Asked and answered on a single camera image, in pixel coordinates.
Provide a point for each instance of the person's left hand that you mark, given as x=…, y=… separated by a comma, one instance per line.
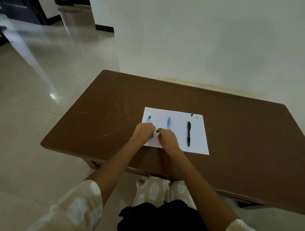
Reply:
x=142, y=133

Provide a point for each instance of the white paper sheet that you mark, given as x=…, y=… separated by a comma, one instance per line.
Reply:
x=197, y=138

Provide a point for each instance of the person's left fingers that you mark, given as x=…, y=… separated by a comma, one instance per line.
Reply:
x=152, y=130

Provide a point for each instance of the beige patterned garment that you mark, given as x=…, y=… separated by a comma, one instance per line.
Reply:
x=78, y=209

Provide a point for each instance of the black ruffled cloth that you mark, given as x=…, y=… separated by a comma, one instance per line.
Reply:
x=162, y=217

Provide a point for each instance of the brown wooden table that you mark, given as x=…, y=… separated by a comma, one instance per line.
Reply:
x=238, y=147

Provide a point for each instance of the black baseboard strip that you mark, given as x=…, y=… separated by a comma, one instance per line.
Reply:
x=104, y=28

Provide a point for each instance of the person's right fingers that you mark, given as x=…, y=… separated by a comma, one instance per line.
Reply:
x=160, y=131

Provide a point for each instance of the dark door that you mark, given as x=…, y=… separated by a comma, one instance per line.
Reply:
x=21, y=10

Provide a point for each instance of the black pen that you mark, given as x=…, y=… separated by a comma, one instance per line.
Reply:
x=188, y=134

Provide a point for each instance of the green pen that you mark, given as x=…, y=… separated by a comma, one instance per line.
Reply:
x=148, y=118

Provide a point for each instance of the person's right hand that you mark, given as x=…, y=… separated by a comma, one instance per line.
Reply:
x=169, y=140

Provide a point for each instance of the person's right forearm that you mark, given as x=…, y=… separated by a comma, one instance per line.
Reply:
x=202, y=188

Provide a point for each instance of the blue pen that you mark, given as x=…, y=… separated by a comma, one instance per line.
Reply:
x=169, y=121

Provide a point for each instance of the person's left forearm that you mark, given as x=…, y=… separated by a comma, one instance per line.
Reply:
x=114, y=166

